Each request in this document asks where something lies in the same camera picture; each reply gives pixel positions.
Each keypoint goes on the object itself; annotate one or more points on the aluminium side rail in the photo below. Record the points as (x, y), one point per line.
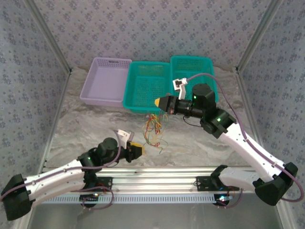
(247, 100)
(60, 102)

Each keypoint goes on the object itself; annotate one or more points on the lilac plastic basket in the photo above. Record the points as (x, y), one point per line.
(104, 83)

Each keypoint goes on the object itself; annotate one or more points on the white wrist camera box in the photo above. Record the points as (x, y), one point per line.
(177, 83)
(125, 134)

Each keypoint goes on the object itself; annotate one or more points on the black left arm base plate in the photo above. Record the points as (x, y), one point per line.
(106, 180)

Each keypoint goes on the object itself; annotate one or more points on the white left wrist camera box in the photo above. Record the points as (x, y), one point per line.
(125, 134)

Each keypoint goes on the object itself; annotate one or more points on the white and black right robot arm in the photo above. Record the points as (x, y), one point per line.
(247, 148)

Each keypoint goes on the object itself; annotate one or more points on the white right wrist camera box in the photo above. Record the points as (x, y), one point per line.
(177, 83)

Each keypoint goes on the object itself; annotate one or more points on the aluminium mounting rail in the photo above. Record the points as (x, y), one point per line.
(155, 181)

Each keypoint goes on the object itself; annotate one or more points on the aluminium frame post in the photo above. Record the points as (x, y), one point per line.
(48, 35)
(258, 35)

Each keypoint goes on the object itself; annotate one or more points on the teal plastic basket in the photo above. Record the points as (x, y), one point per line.
(190, 66)
(145, 88)

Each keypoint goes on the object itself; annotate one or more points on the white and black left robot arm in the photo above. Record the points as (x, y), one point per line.
(52, 179)

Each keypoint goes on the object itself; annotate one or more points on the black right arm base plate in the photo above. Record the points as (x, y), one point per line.
(202, 183)

